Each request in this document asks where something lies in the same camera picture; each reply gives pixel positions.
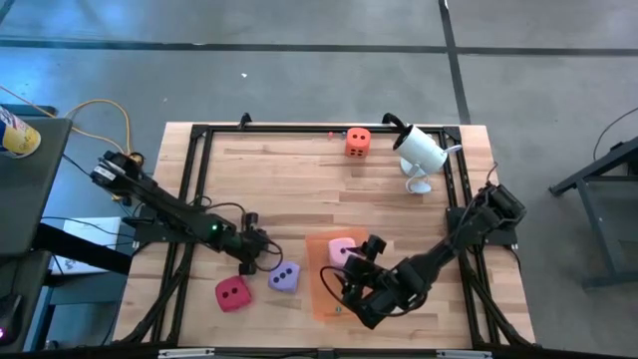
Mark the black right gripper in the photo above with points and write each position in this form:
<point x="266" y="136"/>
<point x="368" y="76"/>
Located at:
<point x="366" y="271"/>

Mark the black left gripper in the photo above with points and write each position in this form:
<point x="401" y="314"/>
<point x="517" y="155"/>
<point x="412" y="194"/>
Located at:
<point x="246" y="245"/>

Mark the pink foam die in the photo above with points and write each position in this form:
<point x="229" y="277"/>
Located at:
<point x="338" y="251"/>

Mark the orange translucent plastic bin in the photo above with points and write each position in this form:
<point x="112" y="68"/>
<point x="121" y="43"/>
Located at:
<point x="316" y="279"/>

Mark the purple foam die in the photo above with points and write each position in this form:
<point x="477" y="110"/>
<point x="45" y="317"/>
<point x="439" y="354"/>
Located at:
<point x="284" y="286"/>

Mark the red foam die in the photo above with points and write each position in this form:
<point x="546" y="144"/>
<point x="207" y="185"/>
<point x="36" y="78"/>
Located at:
<point x="233" y="305"/>

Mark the orange foam die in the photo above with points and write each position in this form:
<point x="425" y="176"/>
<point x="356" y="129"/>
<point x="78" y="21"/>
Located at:
<point x="358" y="135"/>

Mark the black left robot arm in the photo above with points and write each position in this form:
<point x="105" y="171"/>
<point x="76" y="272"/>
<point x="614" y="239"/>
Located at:
<point x="164" y="207"/>

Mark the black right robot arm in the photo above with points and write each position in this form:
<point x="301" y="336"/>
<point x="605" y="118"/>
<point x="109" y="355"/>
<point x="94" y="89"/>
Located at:
<point x="438" y="254"/>

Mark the white cardboard box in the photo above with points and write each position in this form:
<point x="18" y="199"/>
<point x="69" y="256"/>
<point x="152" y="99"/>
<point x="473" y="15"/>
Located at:
<point x="95" y="232"/>

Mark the black diagonal bar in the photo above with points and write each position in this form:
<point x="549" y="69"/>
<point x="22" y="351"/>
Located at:
<point x="85" y="249"/>

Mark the dark grey side table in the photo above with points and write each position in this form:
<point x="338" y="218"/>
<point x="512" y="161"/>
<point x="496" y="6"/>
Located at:
<point x="30" y="199"/>

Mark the black computer mouse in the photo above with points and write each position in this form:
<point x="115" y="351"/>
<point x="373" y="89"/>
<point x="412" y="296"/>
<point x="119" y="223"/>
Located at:
<point x="10" y="319"/>

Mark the black metal stand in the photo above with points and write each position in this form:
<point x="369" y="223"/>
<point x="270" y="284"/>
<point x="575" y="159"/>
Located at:
<point x="593" y="164"/>

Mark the yellow and blue can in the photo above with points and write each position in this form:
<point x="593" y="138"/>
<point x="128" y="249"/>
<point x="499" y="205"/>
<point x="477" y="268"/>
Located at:
<point x="17" y="137"/>

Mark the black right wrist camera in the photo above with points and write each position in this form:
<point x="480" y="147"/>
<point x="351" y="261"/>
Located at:
<point x="376" y="245"/>

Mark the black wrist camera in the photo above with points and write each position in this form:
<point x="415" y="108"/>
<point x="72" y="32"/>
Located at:
<point x="376" y="245"/>
<point x="250" y="221"/>

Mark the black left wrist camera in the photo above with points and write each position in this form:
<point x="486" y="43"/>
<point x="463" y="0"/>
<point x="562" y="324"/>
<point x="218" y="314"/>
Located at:
<point x="250" y="221"/>

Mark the silver metal bracket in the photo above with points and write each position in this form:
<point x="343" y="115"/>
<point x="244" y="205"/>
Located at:
<point x="463" y="354"/>
<point x="187" y="354"/>

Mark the black aluminium table frame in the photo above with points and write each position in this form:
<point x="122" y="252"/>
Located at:
<point x="279" y="128"/>

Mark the white security camera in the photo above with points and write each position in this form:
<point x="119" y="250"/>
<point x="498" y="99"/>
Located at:
<point x="421" y="149"/>

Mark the black frame clamp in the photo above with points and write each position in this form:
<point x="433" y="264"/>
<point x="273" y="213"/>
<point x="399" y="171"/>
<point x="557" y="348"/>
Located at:
<point x="245" y="119"/>

